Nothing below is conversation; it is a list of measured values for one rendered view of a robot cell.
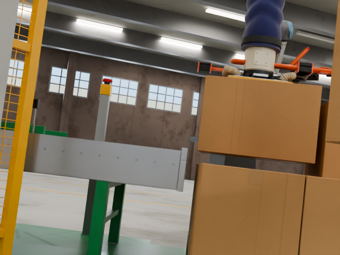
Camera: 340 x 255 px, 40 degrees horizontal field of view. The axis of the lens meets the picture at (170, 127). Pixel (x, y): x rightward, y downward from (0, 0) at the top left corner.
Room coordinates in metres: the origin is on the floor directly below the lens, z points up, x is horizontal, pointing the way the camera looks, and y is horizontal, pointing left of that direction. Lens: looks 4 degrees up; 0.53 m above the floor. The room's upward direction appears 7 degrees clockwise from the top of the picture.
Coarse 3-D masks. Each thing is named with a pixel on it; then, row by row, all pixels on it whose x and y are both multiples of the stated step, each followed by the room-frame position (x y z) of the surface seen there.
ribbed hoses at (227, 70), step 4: (224, 68) 2.53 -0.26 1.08; (228, 68) 2.50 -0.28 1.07; (232, 68) 2.49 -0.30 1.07; (236, 68) 2.49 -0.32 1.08; (224, 72) 2.63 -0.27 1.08; (228, 72) 2.52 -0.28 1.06; (232, 72) 2.50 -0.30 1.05; (236, 72) 2.49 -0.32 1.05; (292, 72) 2.49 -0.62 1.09; (224, 76) 2.68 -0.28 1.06; (284, 76) 2.48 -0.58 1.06; (288, 76) 2.48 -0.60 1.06; (292, 76) 2.48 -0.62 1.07; (284, 80) 2.48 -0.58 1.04; (288, 80) 2.61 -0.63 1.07
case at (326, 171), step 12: (324, 108) 2.46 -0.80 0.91; (324, 120) 2.44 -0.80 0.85; (324, 132) 2.41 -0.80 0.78; (324, 144) 2.39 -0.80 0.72; (336, 144) 2.38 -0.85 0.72; (324, 156) 2.38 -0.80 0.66; (336, 156) 2.38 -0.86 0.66; (312, 168) 2.59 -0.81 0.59; (324, 168) 2.38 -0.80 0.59; (336, 168) 2.38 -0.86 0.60
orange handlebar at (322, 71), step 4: (232, 60) 2.59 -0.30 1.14; (236, 60) 2.58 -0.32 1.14; (240, 60) 2.58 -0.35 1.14; (244, 60) 2.58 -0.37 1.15; (240, 64) 2.62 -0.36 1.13; (276, 64) 2.57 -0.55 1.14; (280, 64) 2.57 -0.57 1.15; (284, 64) 2.57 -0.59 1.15; (288, 64) 2.57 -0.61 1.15; (212, 68) 2.86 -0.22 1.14; (216, 68) 2.86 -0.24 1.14; (220, 68) 2.86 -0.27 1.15; (276, 68) 2.61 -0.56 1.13; (280, 68) 2.61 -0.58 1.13; (284, 68) 2.61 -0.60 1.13; (288, 68) 2.60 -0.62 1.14; (292, 68) 2.57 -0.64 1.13; (296, 68) 2.56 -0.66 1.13; (316, 68) 2.56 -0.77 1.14; (320, 68) 2.56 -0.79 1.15; (324, 68) 2.56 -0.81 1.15; (328, 68) 2.56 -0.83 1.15; (316, 72) 2.60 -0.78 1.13; (320, 72) 2.56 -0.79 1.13; (324, 72) 2.55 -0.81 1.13; (328, 72) 2.55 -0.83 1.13
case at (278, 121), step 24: (216, 96) 2.43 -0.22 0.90; (240, 96) 2.42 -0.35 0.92; (264, 96) 2.40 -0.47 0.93; (288, 96) 2.39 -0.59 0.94; (312, 96) 2.37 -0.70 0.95; (216, 120) 2.43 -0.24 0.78; (240, 120) 2.42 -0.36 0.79; (264, 120) 2.40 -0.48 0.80; (288, 120) 2.39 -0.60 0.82; (312, 120) 2.37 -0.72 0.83; (216, 144) 2.43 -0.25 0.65; (240, 144) 2.42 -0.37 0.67; (264, 144) 2.40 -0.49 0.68; (288, 144) 2.38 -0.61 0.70; (312, 144) 2.37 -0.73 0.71
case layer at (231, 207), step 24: (216, 168) 1.80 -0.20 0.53; (240, 168) 1.80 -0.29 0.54; (216, 192) 1.80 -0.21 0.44; (240, 192) 1.80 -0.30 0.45; (264, 192) 1.80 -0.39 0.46; (288, 192) 1.79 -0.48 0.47; (312, 192) 1.79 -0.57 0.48; (336, 192) 1.79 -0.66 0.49; (192, 216) 2.33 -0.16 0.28; (216, 216) 1.80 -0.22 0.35; (240, 216) 1.80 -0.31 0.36; (264, 216) 1.80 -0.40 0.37; (288, 216) 1.79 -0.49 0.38; (312, 216) 1.79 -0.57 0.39; (336, 216) 1.78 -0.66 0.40; (192, 240) 1.92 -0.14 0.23; (216, 240) 1.80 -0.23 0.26; (240, 240) 1.80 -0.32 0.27; (264, 240) 1.80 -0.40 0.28; (288, 240) 1.79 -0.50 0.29; (312, 240) 1.79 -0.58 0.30; (336, 240) 1.78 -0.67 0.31
